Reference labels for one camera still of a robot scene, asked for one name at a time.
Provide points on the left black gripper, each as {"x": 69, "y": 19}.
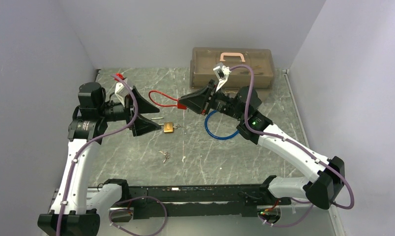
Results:
{"x": 141, "y": 125}

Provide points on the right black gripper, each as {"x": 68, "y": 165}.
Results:
{"x": 197, "y": 101}

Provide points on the blue cable lock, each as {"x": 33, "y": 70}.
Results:
{"x": 220, "y": 126}

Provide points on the brass padlock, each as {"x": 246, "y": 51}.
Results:
{"x": 167, "y": 126}

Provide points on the bunch of silver keys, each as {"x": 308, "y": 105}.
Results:
{"x": 166, "y": 155}

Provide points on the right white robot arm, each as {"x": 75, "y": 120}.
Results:
{"x": 323, "y": 178}

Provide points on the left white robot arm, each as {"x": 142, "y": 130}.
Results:
{"x": 80, "y": 156}

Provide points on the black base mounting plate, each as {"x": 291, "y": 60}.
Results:
{"x": 245, "y": 200}

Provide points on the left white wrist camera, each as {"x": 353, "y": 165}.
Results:
{"x": 120, "y": 90}

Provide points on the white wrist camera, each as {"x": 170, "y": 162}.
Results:
{"x": 120, "y": 90}
{"x": 222, "y": 73}

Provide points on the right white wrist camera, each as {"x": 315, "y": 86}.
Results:
{"x": 222, "y": 73}

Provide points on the aluminium rail frame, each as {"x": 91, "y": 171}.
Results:
{"x": 79, "y": 213}

